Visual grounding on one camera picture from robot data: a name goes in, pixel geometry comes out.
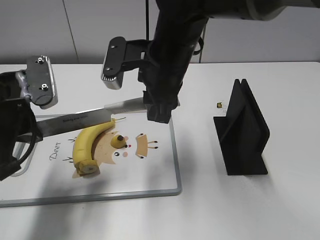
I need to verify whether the white-handled kitchen knife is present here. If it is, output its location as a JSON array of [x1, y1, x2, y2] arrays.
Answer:
[[35, 96, 181, 139]]

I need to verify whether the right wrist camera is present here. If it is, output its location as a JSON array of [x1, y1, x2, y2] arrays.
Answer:
[[100, 36, 151, 90]]

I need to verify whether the black knife stand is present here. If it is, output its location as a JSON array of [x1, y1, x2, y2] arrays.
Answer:
[[213, 78, 270, 176]]

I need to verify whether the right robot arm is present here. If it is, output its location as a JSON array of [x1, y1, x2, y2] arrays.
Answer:
[[139, 0, 285, 124]]

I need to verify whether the banana end piece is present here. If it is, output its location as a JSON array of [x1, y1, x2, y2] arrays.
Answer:
[[110, 134, 126, 149]]

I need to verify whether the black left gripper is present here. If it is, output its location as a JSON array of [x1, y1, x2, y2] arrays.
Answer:
[[0, 71, 42, 181]]

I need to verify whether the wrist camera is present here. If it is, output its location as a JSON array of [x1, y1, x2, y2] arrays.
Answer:
[[15, 55, 58, 110], [100, 36, 151, 90]]

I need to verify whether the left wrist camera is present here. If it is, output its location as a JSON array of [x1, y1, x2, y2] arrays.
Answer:
[[15, 55, 58, 110]]

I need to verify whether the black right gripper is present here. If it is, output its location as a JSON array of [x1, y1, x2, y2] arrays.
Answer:
[[138, 14, 208, 124]]

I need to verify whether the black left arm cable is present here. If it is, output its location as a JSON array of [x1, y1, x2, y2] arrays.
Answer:
[[11, 119, 38, 176]]

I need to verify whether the yellow banana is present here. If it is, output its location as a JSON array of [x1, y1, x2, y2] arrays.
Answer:
[[72, 118, 116, 173]]

